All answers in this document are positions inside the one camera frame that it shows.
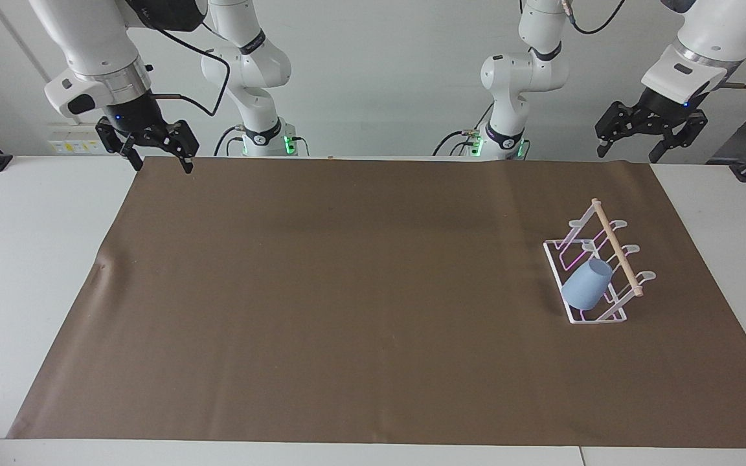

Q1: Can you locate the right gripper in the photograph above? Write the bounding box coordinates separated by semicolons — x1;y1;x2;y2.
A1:
95;91;201;175

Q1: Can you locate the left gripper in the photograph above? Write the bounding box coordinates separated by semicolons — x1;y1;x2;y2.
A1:
594;87;709;164

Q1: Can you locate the light blue cup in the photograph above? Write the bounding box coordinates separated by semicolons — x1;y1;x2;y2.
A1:
560;258;614;311

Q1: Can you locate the white wall socket strip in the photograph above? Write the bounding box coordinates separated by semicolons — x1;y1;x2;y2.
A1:
48;139;106;155

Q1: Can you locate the white wire cup rack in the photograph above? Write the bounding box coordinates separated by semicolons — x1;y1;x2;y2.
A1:
543;197;658;325

